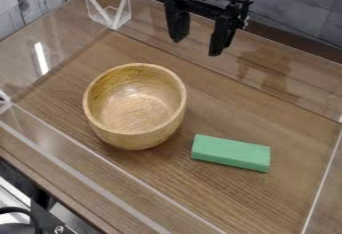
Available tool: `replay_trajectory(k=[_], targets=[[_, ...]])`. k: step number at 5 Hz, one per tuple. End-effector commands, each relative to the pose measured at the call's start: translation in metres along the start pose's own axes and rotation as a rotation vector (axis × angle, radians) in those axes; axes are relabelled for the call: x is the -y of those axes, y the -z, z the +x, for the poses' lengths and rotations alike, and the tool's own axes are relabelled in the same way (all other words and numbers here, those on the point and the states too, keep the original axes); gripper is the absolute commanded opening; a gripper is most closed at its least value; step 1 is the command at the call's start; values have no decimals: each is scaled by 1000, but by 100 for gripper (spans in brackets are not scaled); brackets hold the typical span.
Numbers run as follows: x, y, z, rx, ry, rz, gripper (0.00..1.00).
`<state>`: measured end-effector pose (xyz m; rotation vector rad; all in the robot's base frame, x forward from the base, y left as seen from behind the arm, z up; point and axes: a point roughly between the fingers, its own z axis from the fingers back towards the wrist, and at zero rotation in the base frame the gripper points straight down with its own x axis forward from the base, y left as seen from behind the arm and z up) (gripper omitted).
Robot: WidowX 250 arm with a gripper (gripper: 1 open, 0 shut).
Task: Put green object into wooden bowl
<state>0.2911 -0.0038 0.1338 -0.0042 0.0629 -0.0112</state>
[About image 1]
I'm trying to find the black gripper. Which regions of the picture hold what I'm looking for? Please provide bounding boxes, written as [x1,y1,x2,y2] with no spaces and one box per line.
[165,0,254,56]

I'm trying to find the green rectangular block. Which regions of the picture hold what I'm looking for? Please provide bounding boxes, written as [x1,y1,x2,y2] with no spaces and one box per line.
[192,134,272,172]

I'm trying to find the wooden bowl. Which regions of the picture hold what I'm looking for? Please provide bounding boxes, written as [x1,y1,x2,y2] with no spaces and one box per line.
[83,63,188,150]

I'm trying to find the clear acrylic tray walls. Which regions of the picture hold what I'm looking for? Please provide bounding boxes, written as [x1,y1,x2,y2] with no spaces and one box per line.
[0,0,342,234]

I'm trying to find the clear acrylic corner bracket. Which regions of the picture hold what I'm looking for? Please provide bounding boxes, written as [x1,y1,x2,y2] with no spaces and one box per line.
[86,0,131,30]

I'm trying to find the black metal table bracket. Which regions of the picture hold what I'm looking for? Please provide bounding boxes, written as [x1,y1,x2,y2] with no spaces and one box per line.
[30,200,99,234]

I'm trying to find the black cable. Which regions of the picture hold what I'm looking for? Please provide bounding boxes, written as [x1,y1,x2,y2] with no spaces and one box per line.
[0,205,42,234]

